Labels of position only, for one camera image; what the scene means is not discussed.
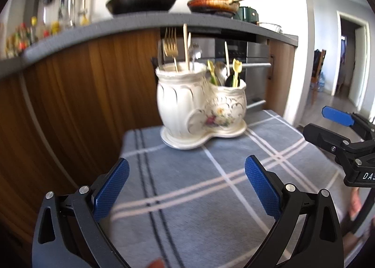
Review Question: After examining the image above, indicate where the grey plaid tablecloth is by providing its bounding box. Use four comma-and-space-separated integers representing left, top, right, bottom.
100, 110, 356, 268

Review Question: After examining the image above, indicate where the grey stone countertop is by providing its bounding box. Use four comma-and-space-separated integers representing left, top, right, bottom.
0, 11, 299, 79

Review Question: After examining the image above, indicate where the gas stove burner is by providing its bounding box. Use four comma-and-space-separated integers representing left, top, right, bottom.
205, 10, 236, 18

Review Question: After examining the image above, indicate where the narrow wooden cabinet door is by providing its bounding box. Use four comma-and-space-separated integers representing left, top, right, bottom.
265, 38, 297, 117

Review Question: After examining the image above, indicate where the white door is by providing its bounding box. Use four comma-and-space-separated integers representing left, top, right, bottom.
349, 25, 368, 107

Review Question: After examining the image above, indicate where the wooden chair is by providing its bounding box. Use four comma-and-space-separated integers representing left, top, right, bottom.
311, 49, 327, 103

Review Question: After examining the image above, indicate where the row of condiment bottles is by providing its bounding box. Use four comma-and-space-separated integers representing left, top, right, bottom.
4, 16, 63, 59

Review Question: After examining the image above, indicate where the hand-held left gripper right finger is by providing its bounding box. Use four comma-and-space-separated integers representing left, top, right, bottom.
244, 155, 344, 268

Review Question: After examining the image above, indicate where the silver spoon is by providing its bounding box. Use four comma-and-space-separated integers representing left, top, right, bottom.
215, 61, 228, 87

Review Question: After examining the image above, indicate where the brown frying pan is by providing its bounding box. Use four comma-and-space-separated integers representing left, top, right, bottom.
187, 0, 263, 13

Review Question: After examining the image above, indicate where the light bamboo chopstick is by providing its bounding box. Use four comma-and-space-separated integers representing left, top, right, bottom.
183, 23, 189, 72

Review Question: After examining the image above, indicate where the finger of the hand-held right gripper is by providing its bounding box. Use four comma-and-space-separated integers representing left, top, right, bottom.
303, 123, 350, 157
321, 106, 375, 140

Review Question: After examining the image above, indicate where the silver fork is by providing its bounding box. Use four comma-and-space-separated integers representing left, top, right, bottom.
189, 43, 203, 71

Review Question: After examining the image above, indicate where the steel bowl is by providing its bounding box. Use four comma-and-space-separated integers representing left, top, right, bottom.
258, 22, 282, 33

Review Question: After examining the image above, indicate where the yellow tulip shaped utensil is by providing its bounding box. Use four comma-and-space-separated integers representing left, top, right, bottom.
231, 58, 243, 87

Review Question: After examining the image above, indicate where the person's right hand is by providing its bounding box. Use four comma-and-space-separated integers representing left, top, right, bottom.
349, 189, 363, 219

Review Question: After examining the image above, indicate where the green handled yellow utensil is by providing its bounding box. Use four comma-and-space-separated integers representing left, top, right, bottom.
207, 60, 219, 86

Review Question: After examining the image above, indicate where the gold fork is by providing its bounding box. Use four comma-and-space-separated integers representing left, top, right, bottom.
163, 27, 179, 72

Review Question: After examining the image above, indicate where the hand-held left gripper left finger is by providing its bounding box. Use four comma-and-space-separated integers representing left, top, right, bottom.
32, 157, 131, 268

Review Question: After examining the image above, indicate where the stainless steel built-in oven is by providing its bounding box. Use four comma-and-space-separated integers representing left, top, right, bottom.
161, 29, 273, 112

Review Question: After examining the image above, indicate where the green air fryer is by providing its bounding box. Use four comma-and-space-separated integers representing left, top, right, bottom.
236, 6, 260, 24

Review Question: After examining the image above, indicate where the cream floral ceramic utensil holder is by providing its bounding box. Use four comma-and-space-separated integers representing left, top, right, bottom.
155, 63, 248, 150

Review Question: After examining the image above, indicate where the wide wooden cabinet front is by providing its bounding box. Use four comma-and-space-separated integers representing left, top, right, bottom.
0, 29, 161, 242

